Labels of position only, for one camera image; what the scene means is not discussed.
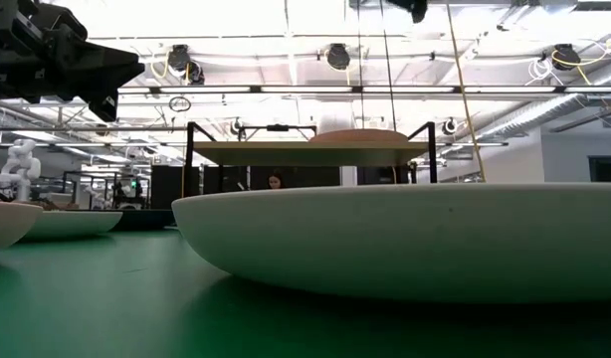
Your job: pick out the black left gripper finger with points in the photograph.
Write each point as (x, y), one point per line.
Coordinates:
(104, 69)
(61, 25)

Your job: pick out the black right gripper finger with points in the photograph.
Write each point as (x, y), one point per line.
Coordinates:
(412, 7)

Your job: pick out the pink round plate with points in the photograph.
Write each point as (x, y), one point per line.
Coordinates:
(357, 136)
(7, 224)

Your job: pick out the white round plate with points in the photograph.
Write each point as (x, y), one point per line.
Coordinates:
(71, 224)
(385, 238)

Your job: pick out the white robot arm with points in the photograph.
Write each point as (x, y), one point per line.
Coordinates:
(19, 166)

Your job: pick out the wooden shelf stand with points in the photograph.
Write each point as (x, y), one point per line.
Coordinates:
(285, 154)

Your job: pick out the long ceiling light strip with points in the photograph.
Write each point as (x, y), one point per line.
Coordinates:
(305, 89)

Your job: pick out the person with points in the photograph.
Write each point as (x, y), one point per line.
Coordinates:
(275, 180)

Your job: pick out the black cabinet row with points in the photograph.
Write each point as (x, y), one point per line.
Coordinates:
(295, 176)

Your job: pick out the green table mat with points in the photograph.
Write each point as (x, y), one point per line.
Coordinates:
(111, 308)

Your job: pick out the silver ventilation duct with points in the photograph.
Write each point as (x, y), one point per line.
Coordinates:
(534, 117)

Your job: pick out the dark wall window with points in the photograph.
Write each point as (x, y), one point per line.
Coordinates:
(606, 169)

